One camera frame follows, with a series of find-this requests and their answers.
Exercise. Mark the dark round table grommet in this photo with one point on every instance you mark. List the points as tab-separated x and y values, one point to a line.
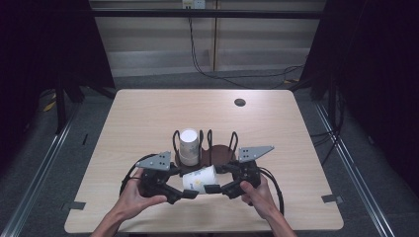
240	102

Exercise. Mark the person's left hand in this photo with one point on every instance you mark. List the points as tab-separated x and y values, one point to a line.
131	200

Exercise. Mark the person's right hand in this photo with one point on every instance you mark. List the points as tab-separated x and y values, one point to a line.
260	197

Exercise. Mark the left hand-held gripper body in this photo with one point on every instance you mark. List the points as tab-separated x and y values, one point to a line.
154	161

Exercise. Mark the white patterned paper cup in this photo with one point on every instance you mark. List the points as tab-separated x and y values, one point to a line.
199	179
189	143
189	161

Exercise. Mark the black metal stand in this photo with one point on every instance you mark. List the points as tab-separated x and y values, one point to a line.
60	105

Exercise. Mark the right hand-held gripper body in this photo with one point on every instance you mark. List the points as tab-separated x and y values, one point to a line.
252	153

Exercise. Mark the grey tape strip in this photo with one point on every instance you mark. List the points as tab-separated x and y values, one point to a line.
331	198
75	205

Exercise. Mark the black horizontal metal bar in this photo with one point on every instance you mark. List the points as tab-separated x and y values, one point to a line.
148	14

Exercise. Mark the brown double cup holder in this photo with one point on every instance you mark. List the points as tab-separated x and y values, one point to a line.
219	153

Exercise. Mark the black curtain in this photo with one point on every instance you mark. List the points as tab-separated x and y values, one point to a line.
378	65
39	49

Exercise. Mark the yellow floor tape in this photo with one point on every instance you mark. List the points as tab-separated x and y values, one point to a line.
50	106

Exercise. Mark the metal floor rail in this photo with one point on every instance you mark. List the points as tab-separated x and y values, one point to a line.
42	168
349	164

